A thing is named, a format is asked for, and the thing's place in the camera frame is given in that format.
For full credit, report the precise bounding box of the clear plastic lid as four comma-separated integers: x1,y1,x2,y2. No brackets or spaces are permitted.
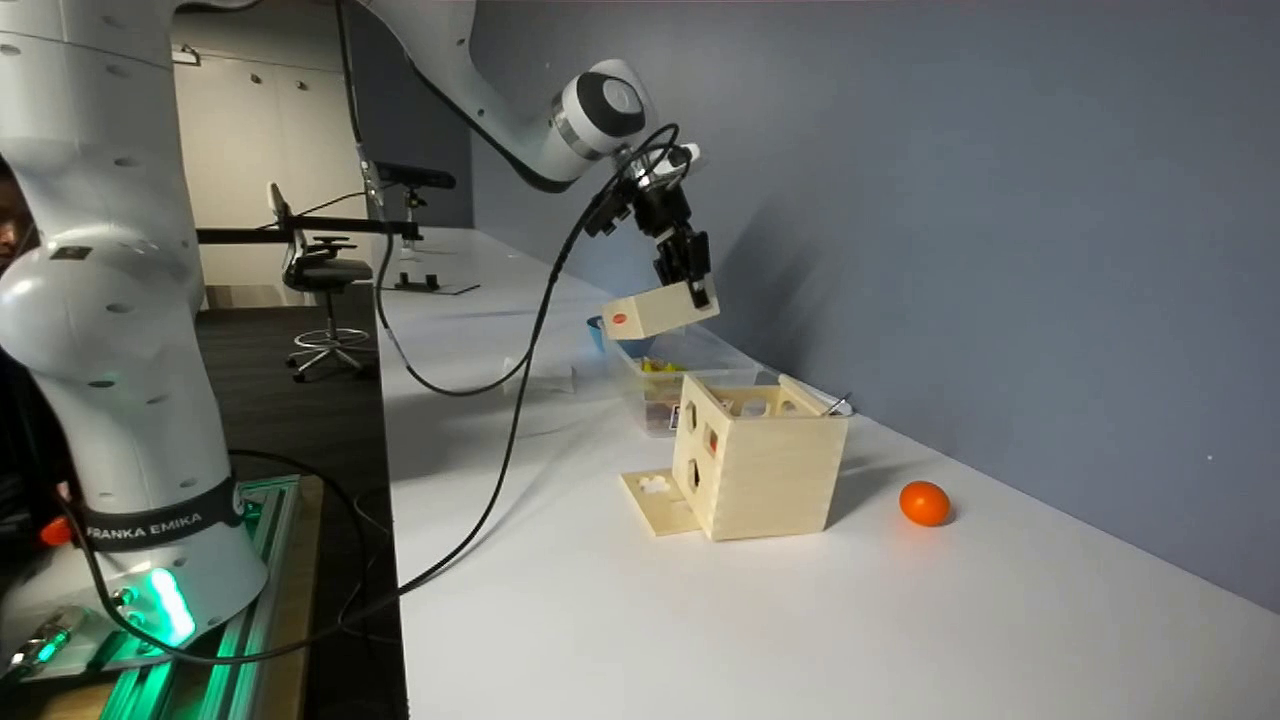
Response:
498,353,579,398

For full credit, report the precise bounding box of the orange ball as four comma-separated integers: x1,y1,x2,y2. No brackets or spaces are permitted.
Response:
898,480,953,529

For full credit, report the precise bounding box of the small wooden box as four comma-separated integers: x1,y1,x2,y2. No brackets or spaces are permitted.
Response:
601,281,721,342

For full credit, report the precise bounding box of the clear plastic bin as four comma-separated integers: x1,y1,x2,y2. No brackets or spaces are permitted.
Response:
606,324,763,440

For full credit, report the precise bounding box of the camera on mount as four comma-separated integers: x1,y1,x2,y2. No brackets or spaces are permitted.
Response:
195,160,482,297

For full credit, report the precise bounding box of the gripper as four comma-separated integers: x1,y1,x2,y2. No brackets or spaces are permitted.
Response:
631,183,715,310

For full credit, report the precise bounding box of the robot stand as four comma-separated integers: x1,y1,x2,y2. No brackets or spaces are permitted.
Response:
0,474,327,720

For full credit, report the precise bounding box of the person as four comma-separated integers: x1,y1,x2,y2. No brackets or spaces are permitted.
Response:
0,158,75,591

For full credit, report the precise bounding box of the office chair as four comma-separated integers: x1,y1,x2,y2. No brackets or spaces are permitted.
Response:
266,182,378,384

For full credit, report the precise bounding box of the wooden shape sorter box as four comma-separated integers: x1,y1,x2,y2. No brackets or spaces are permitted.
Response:
671,373,850,543

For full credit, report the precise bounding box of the wooden lid with holes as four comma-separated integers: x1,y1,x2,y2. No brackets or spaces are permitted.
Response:
619,467,703,538

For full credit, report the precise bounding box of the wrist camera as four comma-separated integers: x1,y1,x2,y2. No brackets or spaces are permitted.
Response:
583,180,637,239

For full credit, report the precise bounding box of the heap of toy pieces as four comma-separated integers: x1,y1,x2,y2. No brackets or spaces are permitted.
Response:
638,357,693,433

